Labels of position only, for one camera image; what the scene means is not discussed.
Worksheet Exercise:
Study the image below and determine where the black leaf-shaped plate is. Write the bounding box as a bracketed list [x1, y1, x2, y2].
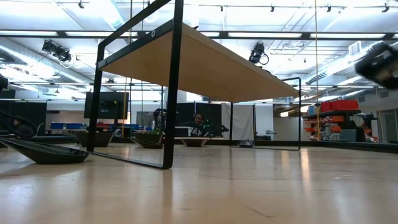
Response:
[180, 138, 208, 147]

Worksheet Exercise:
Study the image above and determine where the storage rack with orange bins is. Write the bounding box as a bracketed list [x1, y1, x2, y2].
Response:
[303, 99, 374, 141]

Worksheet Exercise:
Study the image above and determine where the white curtain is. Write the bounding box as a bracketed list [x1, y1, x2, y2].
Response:
[221, 103, 256, 141]

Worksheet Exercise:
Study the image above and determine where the black partition panel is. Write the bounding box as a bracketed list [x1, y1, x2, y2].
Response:
[175, 102, 222, 138]
[0, 90, 47, 136]

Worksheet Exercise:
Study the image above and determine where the wooden tray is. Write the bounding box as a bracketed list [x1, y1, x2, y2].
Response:
[86, 0, 302, 170]

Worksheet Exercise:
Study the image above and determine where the person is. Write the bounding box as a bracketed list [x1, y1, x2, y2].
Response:
[185, 113, 208, 138]
[11, 116, 35, 137]

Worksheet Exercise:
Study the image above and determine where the black wavy square plate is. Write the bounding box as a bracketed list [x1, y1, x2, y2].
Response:
[132, 132, 165, 144]

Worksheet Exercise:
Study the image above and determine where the black teardrop plate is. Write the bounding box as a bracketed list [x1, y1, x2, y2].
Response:
[128, 136, 165, 149]
[0, 138, 91, 165]

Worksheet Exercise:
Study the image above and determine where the black monitor screen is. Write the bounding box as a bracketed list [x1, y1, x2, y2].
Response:
[83, 91, 130, 120]

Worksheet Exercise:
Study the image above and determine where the black wavy square bowl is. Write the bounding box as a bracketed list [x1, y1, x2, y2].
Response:
[74, 131, 114, 148]

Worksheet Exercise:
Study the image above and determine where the black overhead camera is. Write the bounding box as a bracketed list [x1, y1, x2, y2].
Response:
[248, 42, 270, 66]

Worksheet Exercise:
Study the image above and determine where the black curved cable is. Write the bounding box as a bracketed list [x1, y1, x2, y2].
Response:
[0, 108, 40, 139]

